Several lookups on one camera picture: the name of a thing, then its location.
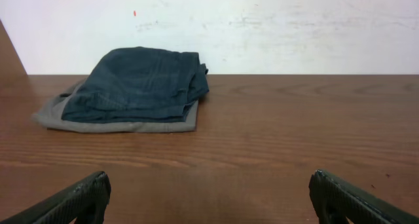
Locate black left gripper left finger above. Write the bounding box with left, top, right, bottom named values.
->
left=1, top=171, right=111, bottom=224

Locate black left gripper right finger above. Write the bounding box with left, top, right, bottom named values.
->
left=308, top=170, right=418, bottom=224

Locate folded grey garment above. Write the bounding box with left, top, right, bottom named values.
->
left=32, top=79, right=198, bottom=133

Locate folded dark blue garment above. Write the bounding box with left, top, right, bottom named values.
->
left=62, top=47, right=209, bottom=123

